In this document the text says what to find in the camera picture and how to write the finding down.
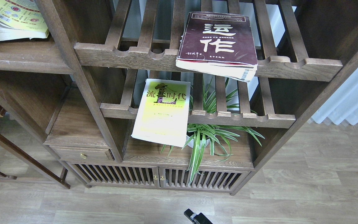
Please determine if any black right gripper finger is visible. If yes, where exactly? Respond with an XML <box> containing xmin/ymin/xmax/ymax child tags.
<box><xmin>184</xmin><ymin>209</ymin><xmax>213</xmax><ymax>224</ymax></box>

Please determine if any green blue illustrated book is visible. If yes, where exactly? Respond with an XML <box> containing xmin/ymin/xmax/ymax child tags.
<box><xmin>0</xmin><ymin>0</ymin><xmax>49</xmax><ymax>41</ymax></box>

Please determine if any right slatted cabinet door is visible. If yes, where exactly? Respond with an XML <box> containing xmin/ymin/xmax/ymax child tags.
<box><xmin>159</xmin><ymin>167</ymin><xmax>249</xmax><ymax>192</ymax></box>

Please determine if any slatted cabinet door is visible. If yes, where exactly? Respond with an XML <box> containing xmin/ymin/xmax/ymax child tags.
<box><xmin>159</xmin><ymin>167</ymin><xmax>249</xmax><ymax>192</ymax></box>
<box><xmin>68</xmin><ymin>162</ymin><xmax>160</xmax><ymax>188</ymax></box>

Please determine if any white plant pot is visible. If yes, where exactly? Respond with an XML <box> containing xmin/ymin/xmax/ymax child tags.
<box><xmin>186</xmin><ymin>136</ymin><xmax>210</xmax><ymax>148</ymax></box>

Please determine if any green spider plant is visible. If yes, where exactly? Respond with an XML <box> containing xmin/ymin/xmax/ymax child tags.
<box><xmin>161</xmin><ymin>77</ymin><xmax>265</xmax><ymax>184</ymax></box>

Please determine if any yellow white book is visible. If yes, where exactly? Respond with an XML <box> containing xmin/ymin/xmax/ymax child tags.
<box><xmin>131</xmin><ymin>78</ymin><xmax>190</xmax><ymax>147</ymax></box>

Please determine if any left slatted cabinet door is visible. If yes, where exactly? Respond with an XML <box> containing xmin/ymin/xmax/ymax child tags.
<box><xmin>68</xmin><ymin>162</ymin><xmax>160</xmax><ymax>188</ymax></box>

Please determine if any dark wooden bookshelf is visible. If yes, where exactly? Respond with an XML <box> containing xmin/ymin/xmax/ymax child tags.
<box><xmin>0</xmin><ymin>0</ymin><xmax>358</xmax><ymax>195</ymax></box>

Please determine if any wooden drawer brass knob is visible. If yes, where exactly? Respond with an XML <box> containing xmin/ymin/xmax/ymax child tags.
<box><xmin>50</xmin><ymin>146</ymin><xmax>115</xmax><ymax>162</ymax></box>

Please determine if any maroon thick book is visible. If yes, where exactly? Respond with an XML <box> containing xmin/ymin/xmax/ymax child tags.
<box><xmin>175</xmin><ymin>12</ymin><xmax>258</xmax><ymax>82</ymax></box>

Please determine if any white curtain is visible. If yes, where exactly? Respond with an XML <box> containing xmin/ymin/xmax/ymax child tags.
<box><xmin>311</xmin><ymin>68</ymin><xmax>358</xmax><ymax>125</ymax></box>

